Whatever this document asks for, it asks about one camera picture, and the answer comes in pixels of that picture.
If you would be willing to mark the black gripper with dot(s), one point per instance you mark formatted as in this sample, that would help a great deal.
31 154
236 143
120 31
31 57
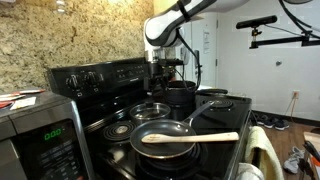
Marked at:
160 76

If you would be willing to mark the stainless steel microwave oven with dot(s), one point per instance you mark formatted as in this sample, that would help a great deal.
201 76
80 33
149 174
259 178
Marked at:
40 113

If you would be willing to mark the grey wall phone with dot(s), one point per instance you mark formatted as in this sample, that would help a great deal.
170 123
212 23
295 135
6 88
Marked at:
184 58

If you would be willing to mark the black frying pan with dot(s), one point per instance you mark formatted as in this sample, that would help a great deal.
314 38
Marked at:
166 150

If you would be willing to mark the white paper card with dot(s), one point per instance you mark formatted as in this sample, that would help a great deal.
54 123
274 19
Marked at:
22 103

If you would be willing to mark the light wooden wall cabinet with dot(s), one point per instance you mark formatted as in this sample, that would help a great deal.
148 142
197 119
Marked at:
160 5

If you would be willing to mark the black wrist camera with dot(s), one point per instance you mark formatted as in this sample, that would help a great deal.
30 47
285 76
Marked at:
175 62

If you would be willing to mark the dark shoe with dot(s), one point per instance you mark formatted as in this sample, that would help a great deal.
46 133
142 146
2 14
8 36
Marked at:
269 123
260 119
281 125

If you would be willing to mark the black stereo camera bar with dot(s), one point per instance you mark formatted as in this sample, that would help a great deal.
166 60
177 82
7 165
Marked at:
256 22

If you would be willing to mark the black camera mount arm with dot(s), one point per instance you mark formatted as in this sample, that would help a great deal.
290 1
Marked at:
266 42

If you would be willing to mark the wooden spatula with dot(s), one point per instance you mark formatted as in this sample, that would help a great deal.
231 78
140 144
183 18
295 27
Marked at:
200 137

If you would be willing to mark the light wooden table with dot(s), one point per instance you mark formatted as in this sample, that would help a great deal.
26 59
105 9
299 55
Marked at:
311 136

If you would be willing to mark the small wall hook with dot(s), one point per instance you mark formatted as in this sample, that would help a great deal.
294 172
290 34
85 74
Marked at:
278 63

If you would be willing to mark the black coil burner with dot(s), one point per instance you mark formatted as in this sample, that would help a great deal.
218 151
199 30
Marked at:
120 130
218 104

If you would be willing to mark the white paper strip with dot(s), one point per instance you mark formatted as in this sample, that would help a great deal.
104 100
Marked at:
11 97

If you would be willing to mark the black tool with red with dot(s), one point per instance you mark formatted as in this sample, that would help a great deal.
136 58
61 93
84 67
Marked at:
311 150

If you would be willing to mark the red flat item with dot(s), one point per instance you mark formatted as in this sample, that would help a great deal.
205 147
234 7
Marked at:
5 105

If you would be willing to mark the black door lock box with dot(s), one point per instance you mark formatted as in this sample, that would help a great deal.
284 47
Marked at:
196 58

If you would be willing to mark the black stove knob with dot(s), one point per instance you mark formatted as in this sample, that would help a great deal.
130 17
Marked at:
72 82
90 78

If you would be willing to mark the pale yellow towel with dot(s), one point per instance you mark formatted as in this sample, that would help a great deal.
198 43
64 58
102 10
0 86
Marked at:
263 146

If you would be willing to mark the white door notice paper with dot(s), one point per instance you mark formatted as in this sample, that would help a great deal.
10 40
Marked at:
206 41

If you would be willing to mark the glass lid with steel rim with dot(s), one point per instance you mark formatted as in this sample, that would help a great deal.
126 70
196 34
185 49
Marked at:
150 113

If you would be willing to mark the white sneaker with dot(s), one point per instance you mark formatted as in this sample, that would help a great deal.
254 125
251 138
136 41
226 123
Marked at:
293 161

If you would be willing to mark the white door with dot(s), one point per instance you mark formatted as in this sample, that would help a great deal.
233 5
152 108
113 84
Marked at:
208 66

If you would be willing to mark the black electric stove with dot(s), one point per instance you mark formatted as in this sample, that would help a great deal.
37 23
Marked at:
220 140

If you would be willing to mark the white towel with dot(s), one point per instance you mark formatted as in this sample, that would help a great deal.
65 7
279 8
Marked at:
248 171

